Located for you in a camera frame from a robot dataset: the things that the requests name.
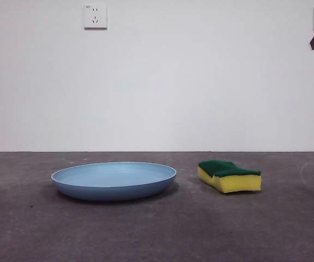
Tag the yellow sponge with green scourer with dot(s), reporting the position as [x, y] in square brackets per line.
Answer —
[236, 184]

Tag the light blue round plate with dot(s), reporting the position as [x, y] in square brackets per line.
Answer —
[113, 188]

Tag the white wall socket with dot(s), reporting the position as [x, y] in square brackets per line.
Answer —
[96, 16]

